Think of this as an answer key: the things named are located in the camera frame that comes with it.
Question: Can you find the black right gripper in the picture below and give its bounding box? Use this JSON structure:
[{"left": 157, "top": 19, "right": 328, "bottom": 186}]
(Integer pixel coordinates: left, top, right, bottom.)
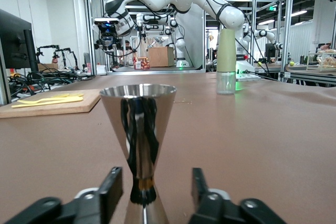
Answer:
[{"left": 94, "top": 24, "right": 124, "bottom": 51}]

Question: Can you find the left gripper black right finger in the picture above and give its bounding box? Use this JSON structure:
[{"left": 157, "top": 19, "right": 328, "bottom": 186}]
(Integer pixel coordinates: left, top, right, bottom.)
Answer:
[{"left": 187, "top": 167, "right": 289, "bottom": 224}]

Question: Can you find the aluminium frame cage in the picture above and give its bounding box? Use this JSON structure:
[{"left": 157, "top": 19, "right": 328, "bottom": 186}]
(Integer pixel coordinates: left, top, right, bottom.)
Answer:
[{"left": 83, "top": 0, "right": 336, "bottom": 83}]

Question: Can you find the green sleeved glass bottle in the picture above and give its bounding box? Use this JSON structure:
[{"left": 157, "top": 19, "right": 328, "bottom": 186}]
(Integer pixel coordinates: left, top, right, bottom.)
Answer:
[{"left": 215, "top": 29, "right": 237, "bottom": 95}]

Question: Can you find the small red printed box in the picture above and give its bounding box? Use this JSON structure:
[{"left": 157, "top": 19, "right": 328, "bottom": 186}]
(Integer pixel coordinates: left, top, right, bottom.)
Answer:
[{"left": 133, "top": 57, "right": 151, "bottom": 71}]

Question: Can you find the steel double cone jigger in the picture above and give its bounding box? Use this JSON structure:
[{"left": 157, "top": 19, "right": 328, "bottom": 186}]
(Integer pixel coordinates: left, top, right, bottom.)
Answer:
[{"left": 99, "top": 84, "right": 177, "bottom": 224}]

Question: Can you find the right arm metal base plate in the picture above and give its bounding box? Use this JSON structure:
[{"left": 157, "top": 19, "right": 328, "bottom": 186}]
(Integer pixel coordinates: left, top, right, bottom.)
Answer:
[{"left": 235, "top": 73, "right": 263, "bottom": 81}]

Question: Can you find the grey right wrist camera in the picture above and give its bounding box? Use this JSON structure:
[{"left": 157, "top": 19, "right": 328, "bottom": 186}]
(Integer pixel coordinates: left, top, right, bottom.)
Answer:
[{"left": 93, "top": 17, "right": 119, "bottom": 26}]

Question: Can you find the black cable tangle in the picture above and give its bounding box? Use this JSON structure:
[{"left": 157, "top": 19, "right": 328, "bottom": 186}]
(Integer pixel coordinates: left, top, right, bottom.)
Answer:
[{"left": 7, "top": 69, "right": 96, "bottom": 97}]

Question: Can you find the yellow plastic knife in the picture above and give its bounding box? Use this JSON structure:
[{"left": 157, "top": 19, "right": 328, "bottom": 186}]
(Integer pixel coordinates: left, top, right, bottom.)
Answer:
[{"left": 11, "top": 97, "right": 84, "bottom": 109}]

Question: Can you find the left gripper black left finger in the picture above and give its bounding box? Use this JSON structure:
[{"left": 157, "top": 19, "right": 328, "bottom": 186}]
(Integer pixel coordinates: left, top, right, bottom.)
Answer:
[{"left": 0, "top": 166, "right": 124, "bottom": 224}]

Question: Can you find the yellow plastic fork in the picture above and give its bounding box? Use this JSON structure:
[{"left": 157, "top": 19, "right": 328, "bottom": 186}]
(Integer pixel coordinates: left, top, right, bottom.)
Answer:
[{"left": 17, "top": 93, "right": 85, "bottom": 104}]

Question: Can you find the black computer monitor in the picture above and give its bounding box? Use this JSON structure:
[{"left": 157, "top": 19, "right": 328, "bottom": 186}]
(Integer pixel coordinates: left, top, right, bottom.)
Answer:
[{"left": 0, "top": 8, "right": 38, "bottom": 72}]

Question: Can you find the wooden cutting board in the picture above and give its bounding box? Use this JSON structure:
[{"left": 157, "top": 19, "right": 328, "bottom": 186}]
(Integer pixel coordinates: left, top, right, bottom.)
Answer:
[{"left": 0, "top": 89, "right": 102, "bottom": 119}]

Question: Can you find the large cardboard box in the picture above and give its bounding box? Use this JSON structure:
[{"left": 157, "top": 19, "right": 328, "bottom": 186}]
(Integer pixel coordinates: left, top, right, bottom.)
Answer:
[{"left": 148, "top": 46, "right": 175, "bottom": 68}]

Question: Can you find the brown table cover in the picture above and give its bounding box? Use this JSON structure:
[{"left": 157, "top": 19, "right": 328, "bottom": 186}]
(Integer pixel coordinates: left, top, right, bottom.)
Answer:
[{"left": 0, "top": 70, "right": 336, "bottom": 224}]

